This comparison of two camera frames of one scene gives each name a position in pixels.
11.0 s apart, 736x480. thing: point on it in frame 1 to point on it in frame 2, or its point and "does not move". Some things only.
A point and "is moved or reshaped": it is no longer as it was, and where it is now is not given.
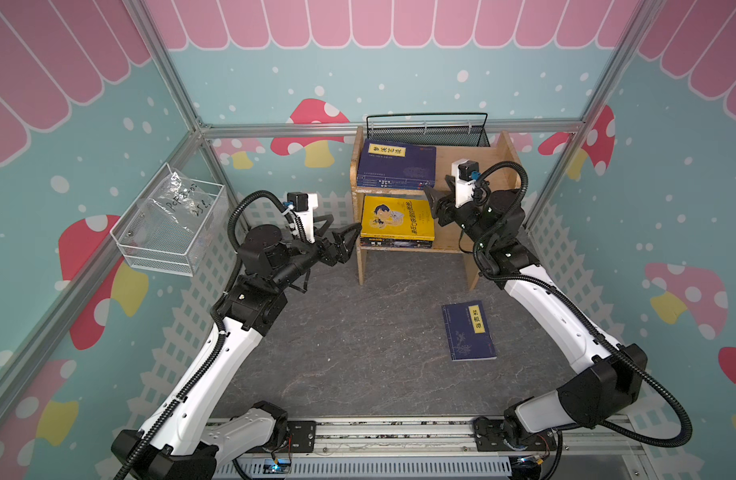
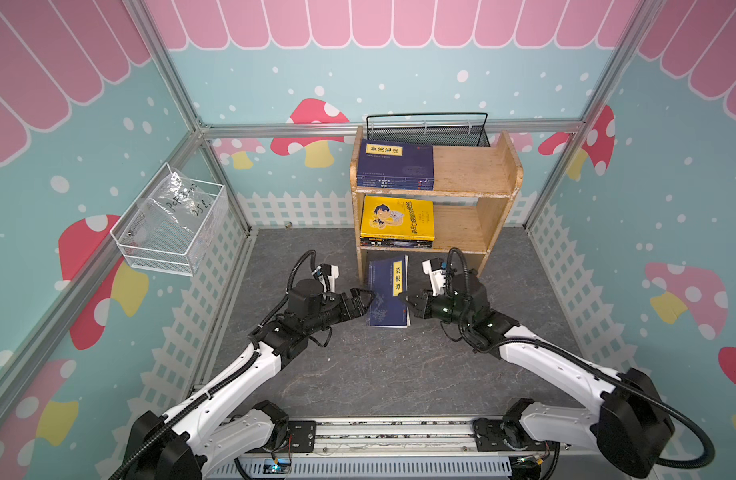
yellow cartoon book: x=397 y=217 does not move
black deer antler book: x=374 y=242 does not move
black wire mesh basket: x=460 y=129 does not move
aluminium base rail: x=434 y=449 does not move
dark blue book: x=386 y=164 does not move
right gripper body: x=449 y=210 to x=428 y=305
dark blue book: x=468 y=332 is moved or reshaped
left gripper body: x=319 y=251 to x=337 y=311
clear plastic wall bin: x=172 y=223 does not move
